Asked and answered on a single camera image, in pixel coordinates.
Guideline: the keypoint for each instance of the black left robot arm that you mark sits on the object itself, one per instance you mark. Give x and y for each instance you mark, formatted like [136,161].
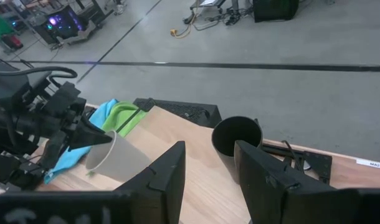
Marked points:
[6,87]

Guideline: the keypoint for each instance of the tall black cup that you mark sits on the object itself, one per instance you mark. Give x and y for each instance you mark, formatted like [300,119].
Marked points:
[227,133]

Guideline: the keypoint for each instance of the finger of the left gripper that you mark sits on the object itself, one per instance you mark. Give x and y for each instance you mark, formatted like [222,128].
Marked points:
[54,149]
[87,135]

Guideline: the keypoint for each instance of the blue cloth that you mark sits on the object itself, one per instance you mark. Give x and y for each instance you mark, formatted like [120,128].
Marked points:
[99,115]

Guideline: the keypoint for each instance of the green cloth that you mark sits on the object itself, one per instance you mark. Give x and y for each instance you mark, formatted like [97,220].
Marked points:
[121,115]

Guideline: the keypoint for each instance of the red device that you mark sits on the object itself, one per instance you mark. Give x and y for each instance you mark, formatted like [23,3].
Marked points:
[12,42]

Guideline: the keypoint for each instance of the beige tapered cup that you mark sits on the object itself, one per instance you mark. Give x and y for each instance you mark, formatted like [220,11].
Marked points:
[121,161]

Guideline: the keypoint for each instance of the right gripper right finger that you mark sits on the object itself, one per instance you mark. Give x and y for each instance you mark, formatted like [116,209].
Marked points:
[261,186]

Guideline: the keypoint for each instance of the green crate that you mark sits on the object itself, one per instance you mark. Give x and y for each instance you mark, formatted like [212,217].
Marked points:
[0,28]

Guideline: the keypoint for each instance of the wooden shelf with black frame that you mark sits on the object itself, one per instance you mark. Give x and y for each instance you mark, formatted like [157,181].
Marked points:
[193,174]

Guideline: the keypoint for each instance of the white label sticker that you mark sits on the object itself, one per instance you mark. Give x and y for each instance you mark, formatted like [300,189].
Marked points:
[373,164]

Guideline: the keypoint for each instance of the black equipment case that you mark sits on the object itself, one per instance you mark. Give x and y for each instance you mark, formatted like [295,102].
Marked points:
[275,11]

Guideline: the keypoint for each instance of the computer tower with purple lights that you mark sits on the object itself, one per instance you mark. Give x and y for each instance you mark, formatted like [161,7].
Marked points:
[62,23]

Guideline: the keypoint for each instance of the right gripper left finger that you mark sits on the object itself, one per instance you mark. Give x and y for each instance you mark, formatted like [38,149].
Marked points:
[162,186]

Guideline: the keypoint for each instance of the black perforated metal box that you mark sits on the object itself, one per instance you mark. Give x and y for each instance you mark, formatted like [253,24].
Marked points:
[183,112]

